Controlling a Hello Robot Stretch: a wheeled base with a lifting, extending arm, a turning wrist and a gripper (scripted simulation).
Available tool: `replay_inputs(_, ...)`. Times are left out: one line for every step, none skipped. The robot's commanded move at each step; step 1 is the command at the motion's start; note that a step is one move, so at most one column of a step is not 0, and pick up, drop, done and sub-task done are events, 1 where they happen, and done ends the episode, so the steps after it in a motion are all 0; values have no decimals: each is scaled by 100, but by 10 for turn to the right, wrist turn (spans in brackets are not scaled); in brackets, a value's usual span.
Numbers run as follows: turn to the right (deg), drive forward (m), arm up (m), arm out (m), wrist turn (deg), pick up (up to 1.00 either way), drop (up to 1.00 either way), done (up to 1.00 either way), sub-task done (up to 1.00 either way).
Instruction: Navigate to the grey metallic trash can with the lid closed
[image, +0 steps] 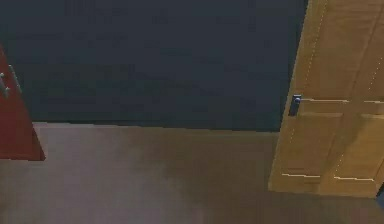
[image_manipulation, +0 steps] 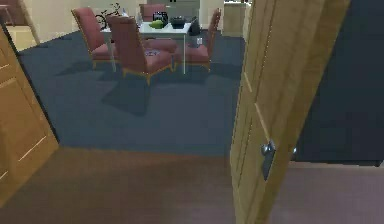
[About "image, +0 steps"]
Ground black door handle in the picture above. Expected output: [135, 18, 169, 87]
[288, 94, 303, 117]

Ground red cupboard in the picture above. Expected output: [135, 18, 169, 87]
[0, 44, 47, 162]

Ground brown wooden room door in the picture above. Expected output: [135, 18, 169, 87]
[267, 0, 384, 199]

